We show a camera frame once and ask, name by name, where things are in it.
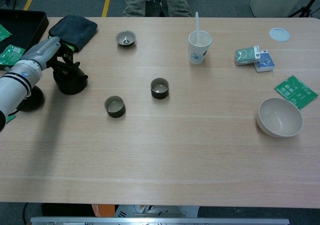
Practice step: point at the white paper cup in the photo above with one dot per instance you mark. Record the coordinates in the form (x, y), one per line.
(197, 55)

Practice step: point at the green tea packet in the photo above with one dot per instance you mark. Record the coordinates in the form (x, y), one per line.
(3, 32)
(296, 91)
(10, 53)
(10, 119)

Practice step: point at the aluminium rail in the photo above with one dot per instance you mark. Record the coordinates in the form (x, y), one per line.
(160, 221)

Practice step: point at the black tray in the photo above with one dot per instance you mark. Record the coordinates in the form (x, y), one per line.
(25, 25)

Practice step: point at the black teapot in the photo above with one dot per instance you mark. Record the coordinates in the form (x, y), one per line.
(72, 85)

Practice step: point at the dark teacup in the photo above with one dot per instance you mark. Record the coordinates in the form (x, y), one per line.
(160, 95)
(114, 112)

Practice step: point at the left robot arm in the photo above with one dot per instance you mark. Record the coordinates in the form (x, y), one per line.
(15, 87)

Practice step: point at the blue and white box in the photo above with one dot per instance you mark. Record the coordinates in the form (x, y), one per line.
(266, 62)

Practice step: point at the white storage bin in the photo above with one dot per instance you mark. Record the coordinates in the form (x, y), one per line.
(275, 5)

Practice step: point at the dark grey folded towel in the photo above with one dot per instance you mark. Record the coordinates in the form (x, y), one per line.
(75, 28)

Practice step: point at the orange panel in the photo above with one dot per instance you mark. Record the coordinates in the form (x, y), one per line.
(102, 210)

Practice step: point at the beige bowl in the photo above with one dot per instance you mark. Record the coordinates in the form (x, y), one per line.
(280, 117)

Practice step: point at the green tissue pack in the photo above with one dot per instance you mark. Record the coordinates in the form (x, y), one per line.
(246, 56)

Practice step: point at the small grey bowl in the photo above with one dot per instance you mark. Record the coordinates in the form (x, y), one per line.
(125, 38)

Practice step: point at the black tripod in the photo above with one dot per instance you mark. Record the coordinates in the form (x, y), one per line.
(305, 8)

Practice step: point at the white robot base unit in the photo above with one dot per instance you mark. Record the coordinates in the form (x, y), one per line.
(157, 211)

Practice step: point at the person in khaki trousers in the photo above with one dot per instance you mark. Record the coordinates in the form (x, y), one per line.
(133, 0)

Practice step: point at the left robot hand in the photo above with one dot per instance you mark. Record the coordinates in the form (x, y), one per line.
(42, 50)

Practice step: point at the white plastic spoon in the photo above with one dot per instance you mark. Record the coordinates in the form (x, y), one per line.
(198, 27)

